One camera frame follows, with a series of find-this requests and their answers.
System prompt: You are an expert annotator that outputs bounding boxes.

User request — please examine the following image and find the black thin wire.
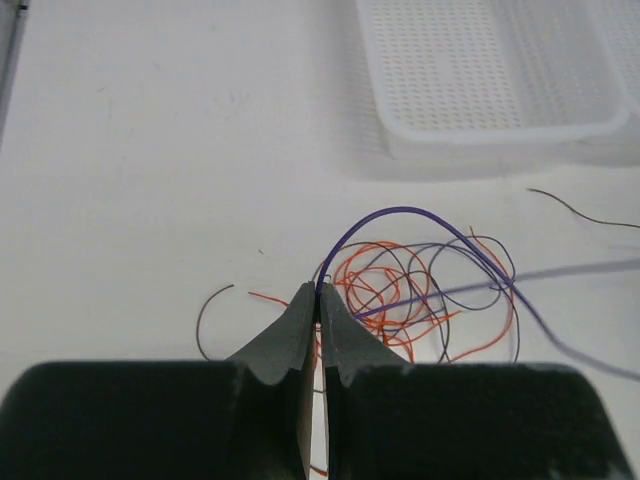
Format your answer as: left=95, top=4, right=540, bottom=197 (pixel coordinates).
left=527, top=187, right=640, bottom=229

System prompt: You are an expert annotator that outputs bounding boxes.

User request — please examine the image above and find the white perforated basket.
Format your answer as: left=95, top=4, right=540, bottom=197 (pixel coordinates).
left=356, top=1, right=630, bottom=161
left=588, top=0, right=639, bottom=146

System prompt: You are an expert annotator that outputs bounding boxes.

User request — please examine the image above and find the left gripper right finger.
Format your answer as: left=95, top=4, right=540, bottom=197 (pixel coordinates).
left=319, top=284, right=633, bottom=479

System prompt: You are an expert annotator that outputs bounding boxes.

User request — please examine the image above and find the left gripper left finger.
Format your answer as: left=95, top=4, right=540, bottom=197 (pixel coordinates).
left=1, top=282, right=316, bottom=479

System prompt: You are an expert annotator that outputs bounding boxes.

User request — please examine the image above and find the left white perforated basket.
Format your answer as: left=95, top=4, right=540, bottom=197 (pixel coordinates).
left=356, top=1, right=630, bottom=161

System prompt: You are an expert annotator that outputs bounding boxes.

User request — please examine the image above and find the right white perforated basket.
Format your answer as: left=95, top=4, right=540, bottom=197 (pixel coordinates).
left=588, top=0, right=639, bottom=146

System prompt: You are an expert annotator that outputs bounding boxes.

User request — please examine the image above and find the blue purple thin wire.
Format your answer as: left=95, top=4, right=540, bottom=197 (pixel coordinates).
left=313, top=205, right=640, bottom=384

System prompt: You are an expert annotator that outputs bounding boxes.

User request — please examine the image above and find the dark brown thin wire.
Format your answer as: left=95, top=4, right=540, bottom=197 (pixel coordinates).
left=196, top=239, right=521, bottom=364

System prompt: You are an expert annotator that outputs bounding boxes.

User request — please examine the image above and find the orange thin wire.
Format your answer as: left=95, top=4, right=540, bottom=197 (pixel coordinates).
left=247, top=225, right=519, bottom=366

